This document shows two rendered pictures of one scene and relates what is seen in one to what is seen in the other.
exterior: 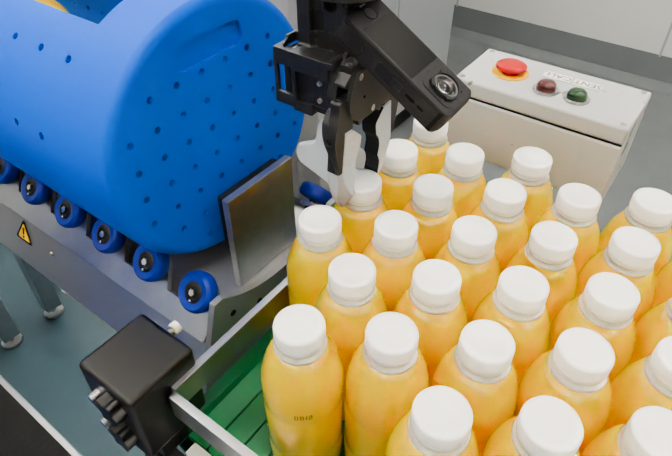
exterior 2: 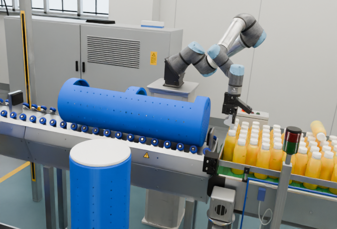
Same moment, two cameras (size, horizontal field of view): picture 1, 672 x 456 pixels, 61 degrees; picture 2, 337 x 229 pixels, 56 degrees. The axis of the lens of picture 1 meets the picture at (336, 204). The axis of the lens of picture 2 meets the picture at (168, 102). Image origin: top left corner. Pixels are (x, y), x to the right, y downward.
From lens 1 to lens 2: 138 cm
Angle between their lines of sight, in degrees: 29
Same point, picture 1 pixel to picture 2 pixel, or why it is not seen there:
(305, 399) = (244, 151)
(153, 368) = (216, 155)
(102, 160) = (200, 123)
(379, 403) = (254, 150)
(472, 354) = (265, 140)
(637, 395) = not seen: hidden behind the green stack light
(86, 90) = (196, 112)
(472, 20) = not seen: hidden behind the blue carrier
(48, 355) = not seen: outside the picture
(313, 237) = (232, 133)
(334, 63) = (233, 105)
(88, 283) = (170, 161)
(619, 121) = (266, 116)
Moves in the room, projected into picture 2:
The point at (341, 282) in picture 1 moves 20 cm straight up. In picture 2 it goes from (242, 136) to (248, 99)
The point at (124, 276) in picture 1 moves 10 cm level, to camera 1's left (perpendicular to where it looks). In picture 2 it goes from (184, 155) to (167, 156)
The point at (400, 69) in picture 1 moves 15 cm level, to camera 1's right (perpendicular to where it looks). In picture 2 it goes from (244, 105) to (268, 104)
